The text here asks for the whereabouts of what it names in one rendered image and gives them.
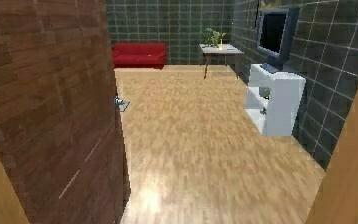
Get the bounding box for black television set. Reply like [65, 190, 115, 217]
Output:
[255, 7, 301, 74]

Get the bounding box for white television stand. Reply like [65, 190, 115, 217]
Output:
[244, 63, 307, 138]

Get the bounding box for red sofa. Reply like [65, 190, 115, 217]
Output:
[111, 42, 168, 70]

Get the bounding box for small dark object on shelf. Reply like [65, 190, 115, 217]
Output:
[258, 86, 271, 100]

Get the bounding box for green house plant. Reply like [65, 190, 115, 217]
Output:
[202, 27, 227, 48]

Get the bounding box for brown wooden room door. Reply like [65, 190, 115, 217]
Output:
[0, 0, 132, 224]

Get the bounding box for grey door handle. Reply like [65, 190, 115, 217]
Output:
[115, 96, 131, 113]

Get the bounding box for grey side table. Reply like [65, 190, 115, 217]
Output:
[199, 43, 245, 80]

